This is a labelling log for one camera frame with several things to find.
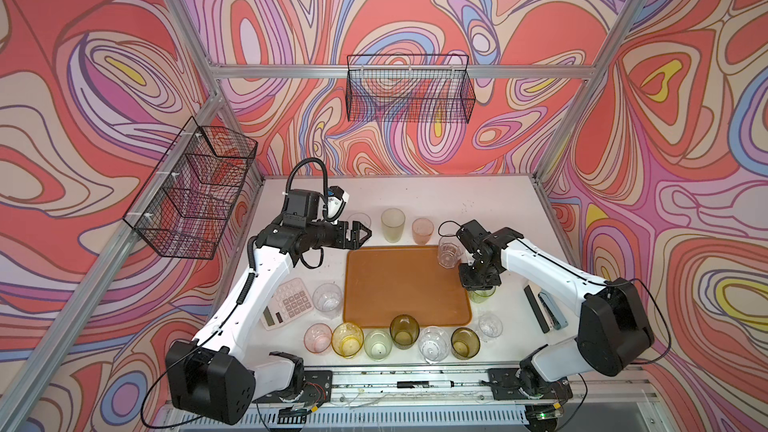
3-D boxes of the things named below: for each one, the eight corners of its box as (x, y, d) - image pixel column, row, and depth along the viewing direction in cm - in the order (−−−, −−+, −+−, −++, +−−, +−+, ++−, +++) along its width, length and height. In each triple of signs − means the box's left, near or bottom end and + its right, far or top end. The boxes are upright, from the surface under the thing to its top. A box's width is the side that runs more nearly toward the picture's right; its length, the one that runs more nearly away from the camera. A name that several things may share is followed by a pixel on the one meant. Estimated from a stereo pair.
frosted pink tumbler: (412, 244, 101) (413, 233, 96) (411, 229, 105) (412, 218, 100) (432, 244, 101) (435, 233, 96) (430, 229, 105) (433, 218, 100)
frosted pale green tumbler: (381, 243, 102) (381, 226, 94) (381, 225, 107) (381, 207, 99) (404, 243, 102) (406, 226, 94) (403, 225, 107) (405, 207, 99)
